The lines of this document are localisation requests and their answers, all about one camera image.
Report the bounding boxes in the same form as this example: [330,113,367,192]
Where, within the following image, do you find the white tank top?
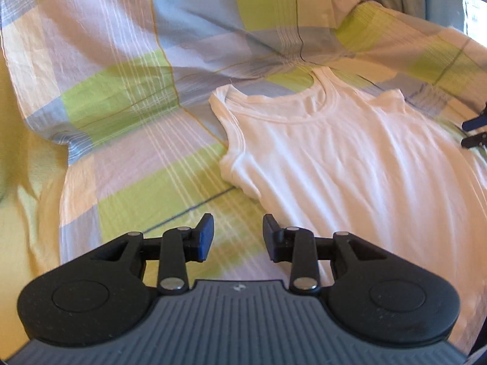
[209,66,487,354]

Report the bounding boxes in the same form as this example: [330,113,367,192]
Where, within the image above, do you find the yellow blanket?
[0,51,86,350]

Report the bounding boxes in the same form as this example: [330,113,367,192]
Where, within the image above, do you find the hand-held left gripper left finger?
[88,213,215,296]

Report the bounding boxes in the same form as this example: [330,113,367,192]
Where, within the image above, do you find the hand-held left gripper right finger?
[263,214,389,294]

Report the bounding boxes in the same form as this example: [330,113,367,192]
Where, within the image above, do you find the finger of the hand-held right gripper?
[461,117,487,131]
[461,132,487,149]

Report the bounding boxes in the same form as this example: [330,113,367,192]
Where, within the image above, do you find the plaid bed sheet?
[0,0,487,290]

